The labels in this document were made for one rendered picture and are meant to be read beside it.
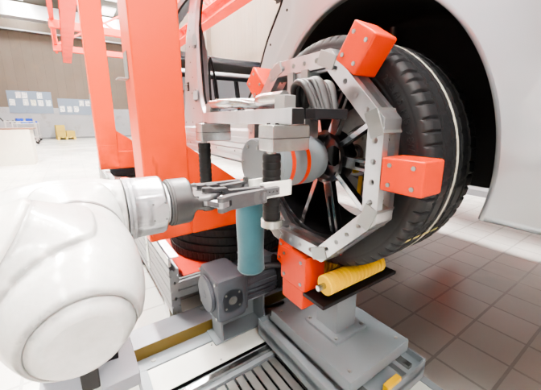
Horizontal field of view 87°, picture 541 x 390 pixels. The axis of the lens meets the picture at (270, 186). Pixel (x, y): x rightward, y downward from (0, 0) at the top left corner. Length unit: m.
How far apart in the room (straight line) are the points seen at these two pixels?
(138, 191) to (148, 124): 0.65
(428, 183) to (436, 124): 0.15
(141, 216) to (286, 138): 0.28
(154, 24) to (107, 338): 0.99
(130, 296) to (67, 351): 0.05
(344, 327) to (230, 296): 0.42
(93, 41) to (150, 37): 1.97
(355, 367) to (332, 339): 0.11
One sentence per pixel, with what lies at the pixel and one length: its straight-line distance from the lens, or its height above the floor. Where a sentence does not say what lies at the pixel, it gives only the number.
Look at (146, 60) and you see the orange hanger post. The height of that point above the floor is 1.15.
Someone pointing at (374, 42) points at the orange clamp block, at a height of 1.11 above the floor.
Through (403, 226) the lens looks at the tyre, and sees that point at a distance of 0.73.
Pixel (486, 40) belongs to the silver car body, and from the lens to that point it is 0.78.
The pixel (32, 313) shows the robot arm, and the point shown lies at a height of 0.84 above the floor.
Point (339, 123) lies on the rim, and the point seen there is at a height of 0.95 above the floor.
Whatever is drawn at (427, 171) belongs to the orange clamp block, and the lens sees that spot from 0.60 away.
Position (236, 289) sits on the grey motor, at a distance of 1.12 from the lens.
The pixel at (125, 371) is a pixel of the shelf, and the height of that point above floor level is 0.45.
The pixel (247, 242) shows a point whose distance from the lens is 0.90.
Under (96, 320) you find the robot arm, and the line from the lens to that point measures 0.25.
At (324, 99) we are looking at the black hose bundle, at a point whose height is 1.00.
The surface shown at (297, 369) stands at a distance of 1.17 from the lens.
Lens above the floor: 0.96
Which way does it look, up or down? 13 degrees down
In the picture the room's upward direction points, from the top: straight up
